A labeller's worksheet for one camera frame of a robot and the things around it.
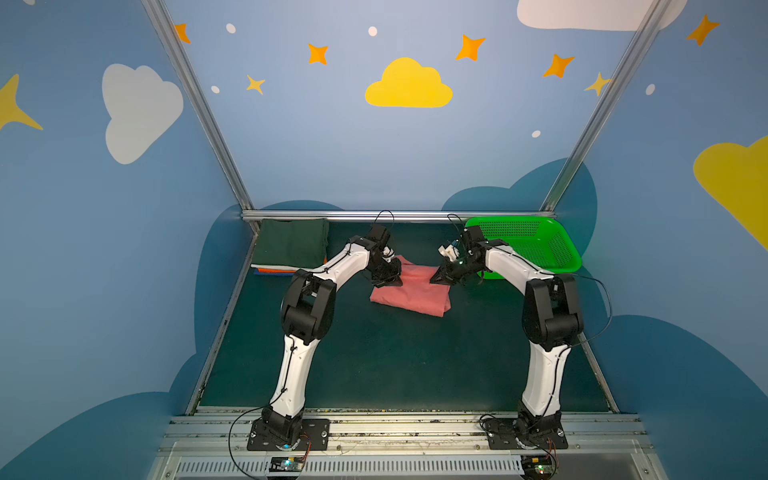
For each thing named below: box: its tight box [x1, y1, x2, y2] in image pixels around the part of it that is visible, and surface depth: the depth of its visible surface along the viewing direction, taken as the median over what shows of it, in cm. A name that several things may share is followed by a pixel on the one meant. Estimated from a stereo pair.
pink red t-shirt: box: [369, 255, 452, 317], surface depth 98 cm
